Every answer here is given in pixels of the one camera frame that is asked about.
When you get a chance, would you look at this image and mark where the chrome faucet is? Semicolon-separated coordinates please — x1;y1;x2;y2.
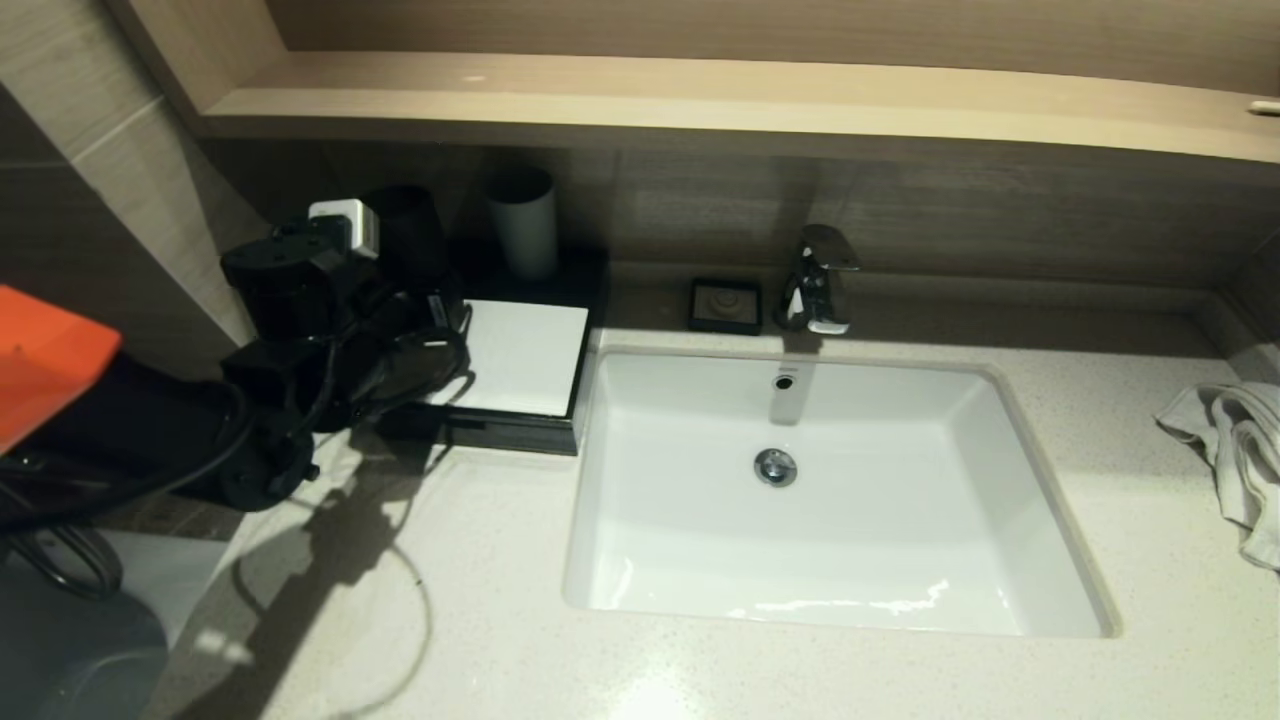
775;225;860;337

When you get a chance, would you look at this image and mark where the white towel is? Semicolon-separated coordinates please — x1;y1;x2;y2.
1155;385;1280;573

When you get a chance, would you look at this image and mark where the black hose loop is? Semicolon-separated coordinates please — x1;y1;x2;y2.
5;528;123;601

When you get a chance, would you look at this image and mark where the light wooden shelf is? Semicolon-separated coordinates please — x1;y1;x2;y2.
205;53;1280;168

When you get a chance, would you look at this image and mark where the black square soap dish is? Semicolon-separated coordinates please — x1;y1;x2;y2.
688;278;764;337

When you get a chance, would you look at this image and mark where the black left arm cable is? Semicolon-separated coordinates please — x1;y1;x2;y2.
0;330;473;526

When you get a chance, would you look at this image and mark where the black cylinder container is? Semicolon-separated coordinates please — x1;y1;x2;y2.
378;185;459;301

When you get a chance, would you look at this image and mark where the black amenity drawer box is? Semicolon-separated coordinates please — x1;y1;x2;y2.
380;245;611;456

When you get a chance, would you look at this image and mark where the white ceramic sink basin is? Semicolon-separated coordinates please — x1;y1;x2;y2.
562;346;1121;639

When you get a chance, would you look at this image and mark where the grey cup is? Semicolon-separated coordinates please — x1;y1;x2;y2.
485;167;559;284

